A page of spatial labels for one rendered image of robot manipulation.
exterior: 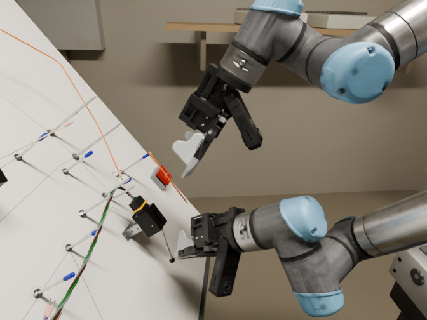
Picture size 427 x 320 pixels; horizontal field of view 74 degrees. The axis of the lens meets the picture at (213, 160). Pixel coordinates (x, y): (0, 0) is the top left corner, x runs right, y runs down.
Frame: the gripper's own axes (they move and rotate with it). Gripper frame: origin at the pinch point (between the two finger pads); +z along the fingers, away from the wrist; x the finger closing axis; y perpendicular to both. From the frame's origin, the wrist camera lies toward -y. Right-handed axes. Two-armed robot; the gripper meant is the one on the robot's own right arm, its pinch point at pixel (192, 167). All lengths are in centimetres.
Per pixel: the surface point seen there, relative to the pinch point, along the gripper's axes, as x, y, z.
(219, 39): -168, 36, -20
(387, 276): -122, -150, 49
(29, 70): -7.5, 44.6, 4.6
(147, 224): 2.2, 2.0, 16.7
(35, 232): 17.9, 16.8, 17.6
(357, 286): -110, -131, 61
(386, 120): -220, -120, -38
